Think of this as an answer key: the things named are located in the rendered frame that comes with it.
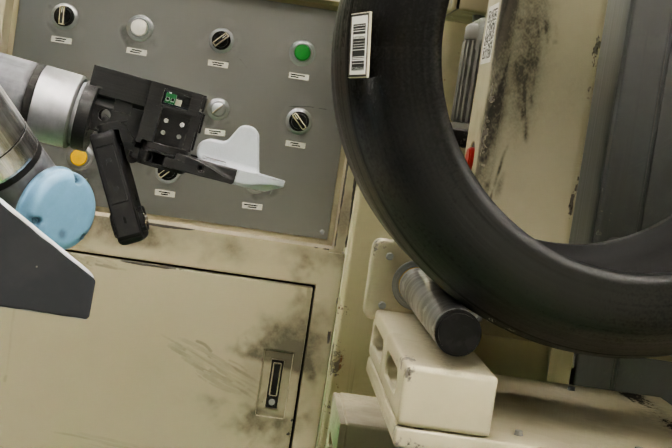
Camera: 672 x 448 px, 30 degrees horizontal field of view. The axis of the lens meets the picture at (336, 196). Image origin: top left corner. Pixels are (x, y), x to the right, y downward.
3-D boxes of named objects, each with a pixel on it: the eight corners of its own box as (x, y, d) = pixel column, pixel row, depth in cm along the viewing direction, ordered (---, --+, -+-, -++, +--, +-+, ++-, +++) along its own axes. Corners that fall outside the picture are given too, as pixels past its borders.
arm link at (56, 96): (21, 139, 120) (36, 138, 129) (67, 152, 121) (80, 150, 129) (41, 63, 120) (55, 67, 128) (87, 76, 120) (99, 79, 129)
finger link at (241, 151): (297, 139, 122) (205, 113, 122) (281, 197, 123) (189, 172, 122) (296, 138, 126) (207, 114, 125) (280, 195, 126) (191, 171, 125)
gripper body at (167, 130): (210, 96, 121) (88, 62, 120) (187, 182, 121) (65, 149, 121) (214, 98, 129) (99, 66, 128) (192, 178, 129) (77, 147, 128)
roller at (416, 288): (403, 262, 152) (439, 271, 152) (394, 298, 152) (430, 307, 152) (441, 304, 117) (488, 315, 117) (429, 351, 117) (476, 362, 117)
